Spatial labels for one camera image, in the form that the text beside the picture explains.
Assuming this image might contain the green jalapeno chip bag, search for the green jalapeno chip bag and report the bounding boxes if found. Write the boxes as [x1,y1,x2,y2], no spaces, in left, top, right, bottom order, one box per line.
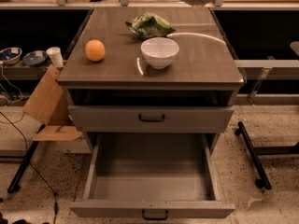
[125,13,176,40]

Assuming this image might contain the grey drawer cabinet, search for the grey drawer cabinet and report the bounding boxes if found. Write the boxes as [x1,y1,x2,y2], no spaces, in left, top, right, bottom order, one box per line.
[58,7,244,147]

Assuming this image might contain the closed middle drawer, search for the closed middle drawer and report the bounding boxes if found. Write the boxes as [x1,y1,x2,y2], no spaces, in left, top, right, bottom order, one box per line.
[68,105,234,133]

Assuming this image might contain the open bottom drawer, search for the open bottom drawer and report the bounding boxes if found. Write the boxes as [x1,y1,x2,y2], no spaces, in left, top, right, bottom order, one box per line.
[70,133,235,221]

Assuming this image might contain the white bowl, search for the white bowl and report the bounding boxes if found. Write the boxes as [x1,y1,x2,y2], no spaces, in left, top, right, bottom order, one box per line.
[141,37,179,69]

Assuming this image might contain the orange fruit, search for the orange fruit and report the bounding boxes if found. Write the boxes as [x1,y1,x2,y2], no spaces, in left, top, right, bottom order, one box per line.
[85,40,106,62]

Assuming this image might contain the brown cardboard box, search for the brown cardboard box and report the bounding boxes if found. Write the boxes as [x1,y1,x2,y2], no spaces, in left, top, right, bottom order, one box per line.
[23,65,92,154]

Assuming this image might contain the white paper cup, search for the white paper cup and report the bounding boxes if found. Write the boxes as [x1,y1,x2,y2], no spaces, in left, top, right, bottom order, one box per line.
[46,47,64,67]

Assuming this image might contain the blue bowl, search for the blue bowl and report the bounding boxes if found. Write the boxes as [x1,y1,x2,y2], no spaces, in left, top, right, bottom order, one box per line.
[22,50,48,67]

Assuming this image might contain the grey shelf left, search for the grey shelf left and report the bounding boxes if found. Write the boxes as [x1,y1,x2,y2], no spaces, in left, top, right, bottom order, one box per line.
[0,62,51,80]

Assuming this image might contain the black table leg right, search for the black table leg right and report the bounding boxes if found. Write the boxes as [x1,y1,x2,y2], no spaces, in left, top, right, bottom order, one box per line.
[235,121,272,189]

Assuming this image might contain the black table leg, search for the black table leg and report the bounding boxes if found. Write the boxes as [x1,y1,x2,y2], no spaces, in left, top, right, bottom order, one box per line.
[235,121,272,189]
[7,129,38,194]

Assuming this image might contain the blue-white bowl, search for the blue-white bowl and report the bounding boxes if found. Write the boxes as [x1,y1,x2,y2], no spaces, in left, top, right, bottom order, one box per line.
[0,47,22,65]

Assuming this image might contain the black table leg left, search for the black table leg left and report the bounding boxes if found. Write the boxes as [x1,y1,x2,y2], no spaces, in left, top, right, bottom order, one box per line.
[7,129,38,194]

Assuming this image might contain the black cable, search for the black cable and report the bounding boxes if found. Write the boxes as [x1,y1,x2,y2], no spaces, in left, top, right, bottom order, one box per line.
[0,110,59,224]

